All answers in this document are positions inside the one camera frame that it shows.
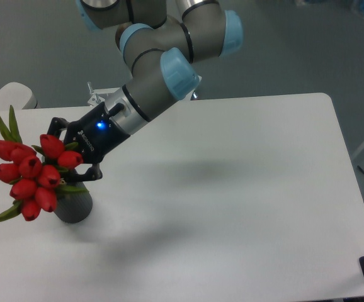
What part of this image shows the red tulip bouquet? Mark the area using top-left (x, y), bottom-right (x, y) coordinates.
top-left (0, 107), bottom-right (84, 223)

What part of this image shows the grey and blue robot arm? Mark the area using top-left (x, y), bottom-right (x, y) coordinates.
top-left (48, 1), bottom-right (244, 183)

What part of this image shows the white pedestal base bracket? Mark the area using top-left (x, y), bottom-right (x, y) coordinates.
top-left (87, 82), bottom-right (119, 106)

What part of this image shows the dark grey ribbed vase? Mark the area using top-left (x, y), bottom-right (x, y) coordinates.
top-left (54, 182), bottom-right (93, 223)

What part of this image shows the white chair seat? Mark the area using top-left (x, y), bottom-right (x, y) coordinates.
top-left (0, 82), bottom-right (40, 111)

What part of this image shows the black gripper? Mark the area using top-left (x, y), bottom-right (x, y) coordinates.
top-left (47, 106), bottom-right (130, 183)

